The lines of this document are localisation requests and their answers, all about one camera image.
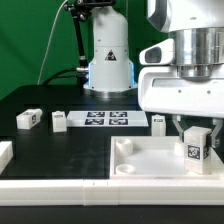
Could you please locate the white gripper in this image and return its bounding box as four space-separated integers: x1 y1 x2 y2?
138 65 224 148

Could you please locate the white obstacle fence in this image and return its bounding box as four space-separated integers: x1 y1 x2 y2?
0 139 224 207

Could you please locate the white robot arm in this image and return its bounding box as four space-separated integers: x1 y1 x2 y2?
84 0 224 146

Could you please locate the white marker base plate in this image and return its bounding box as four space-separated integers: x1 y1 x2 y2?
67 110 148 127

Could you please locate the white cable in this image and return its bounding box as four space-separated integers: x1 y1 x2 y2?
36 0 69 86

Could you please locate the black cable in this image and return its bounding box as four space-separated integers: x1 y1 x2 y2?
42 67 88 87

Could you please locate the white square tabletop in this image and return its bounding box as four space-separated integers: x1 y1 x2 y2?
110 136 224 180

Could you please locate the black camera stand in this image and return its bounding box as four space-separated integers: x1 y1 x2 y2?
64 0 117 73

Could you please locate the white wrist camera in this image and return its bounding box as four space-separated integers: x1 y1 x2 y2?
139 38 175 65

